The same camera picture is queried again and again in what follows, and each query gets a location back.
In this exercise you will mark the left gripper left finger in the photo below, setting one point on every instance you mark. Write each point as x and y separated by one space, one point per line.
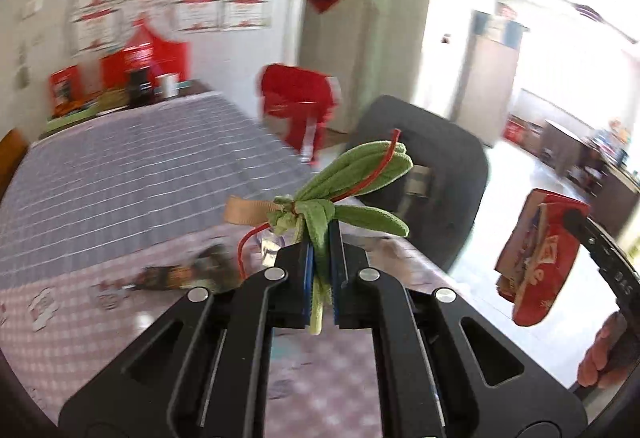
200 370

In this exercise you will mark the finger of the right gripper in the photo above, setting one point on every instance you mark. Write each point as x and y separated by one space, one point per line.
612 263

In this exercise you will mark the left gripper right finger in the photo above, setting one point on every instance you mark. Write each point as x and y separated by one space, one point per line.
444 370

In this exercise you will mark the red plastic snack bag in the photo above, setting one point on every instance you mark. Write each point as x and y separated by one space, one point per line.
545 259

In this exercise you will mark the dark foil snack wrapper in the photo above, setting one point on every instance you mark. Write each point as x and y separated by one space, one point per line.
212 269

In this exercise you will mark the green cloth bundle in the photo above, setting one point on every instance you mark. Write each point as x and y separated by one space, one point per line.
363 169

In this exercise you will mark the red torn cardboard box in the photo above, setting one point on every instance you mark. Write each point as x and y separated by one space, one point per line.
520 246

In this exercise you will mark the person's right hand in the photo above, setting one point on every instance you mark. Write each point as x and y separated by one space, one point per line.
591 369

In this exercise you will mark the dark wooden cabinet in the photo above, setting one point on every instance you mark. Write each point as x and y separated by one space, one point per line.
611 194

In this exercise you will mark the pink checkered tablecloth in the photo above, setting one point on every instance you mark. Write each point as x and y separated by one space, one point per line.
57 333

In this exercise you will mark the table with brown cloth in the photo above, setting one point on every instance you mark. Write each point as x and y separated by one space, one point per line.
559 148

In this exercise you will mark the tan paper strip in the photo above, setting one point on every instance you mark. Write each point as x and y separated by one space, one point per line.
245 212

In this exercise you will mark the grey jacket on chair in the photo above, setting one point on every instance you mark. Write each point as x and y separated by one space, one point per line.
439 198

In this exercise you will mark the grey grid tablecloth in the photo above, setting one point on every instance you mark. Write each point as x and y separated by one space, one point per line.
132 179

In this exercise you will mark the white refrigerator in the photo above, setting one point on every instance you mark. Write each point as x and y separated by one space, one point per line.
487 76

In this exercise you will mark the green box on table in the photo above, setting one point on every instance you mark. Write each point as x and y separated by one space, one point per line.
58 124

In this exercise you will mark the red jacket on chair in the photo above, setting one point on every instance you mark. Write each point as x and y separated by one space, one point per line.
304 98

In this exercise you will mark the white paper cup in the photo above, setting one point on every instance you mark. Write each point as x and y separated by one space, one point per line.
167 85

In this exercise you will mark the brown wooden chair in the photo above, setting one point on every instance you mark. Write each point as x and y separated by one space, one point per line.
13 148

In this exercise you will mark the red photo box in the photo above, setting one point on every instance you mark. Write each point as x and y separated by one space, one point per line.
66 91

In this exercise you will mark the cola bottle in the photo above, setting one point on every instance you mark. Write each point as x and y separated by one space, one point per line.
139 73

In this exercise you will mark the white door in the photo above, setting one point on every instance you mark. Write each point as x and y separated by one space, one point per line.
336 43

